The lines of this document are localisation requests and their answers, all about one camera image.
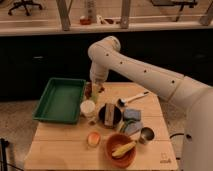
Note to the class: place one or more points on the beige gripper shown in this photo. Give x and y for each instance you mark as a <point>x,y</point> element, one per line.
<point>96,88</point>

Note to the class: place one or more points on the dark grape bunch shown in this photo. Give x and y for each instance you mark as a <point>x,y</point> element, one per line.
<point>88,90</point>

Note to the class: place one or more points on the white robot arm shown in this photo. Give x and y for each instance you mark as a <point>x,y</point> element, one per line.
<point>193,97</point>

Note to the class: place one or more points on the white cup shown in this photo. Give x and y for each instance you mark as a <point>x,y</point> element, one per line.
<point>87,108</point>

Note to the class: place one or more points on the wooden block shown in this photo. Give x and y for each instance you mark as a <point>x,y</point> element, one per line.
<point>109,115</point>

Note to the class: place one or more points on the green plastic tray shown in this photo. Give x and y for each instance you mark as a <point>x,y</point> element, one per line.
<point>60,101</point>

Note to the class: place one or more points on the green utensil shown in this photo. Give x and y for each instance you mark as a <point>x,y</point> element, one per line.
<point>124,125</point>

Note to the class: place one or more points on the blue sponge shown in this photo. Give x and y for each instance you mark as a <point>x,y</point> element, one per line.
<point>132,114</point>

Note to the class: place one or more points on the orange peach fruit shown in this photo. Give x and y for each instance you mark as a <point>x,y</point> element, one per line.
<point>93,139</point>

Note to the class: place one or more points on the grey cloth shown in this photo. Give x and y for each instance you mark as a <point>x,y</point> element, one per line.
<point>133,128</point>

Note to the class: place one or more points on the orange clay bowl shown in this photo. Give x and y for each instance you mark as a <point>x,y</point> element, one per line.
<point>114,141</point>

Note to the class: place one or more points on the red object on shelf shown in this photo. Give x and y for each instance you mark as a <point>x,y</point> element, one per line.
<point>84,20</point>

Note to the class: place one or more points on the yellow corn cob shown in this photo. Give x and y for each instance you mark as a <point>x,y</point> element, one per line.
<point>123,149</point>

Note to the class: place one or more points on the metal cup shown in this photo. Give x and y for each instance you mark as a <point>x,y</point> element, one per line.
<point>147,135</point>

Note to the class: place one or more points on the black stand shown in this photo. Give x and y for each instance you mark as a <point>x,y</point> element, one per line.
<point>3,158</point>

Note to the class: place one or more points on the black office chair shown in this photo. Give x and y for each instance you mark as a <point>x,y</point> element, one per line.
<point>25,4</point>

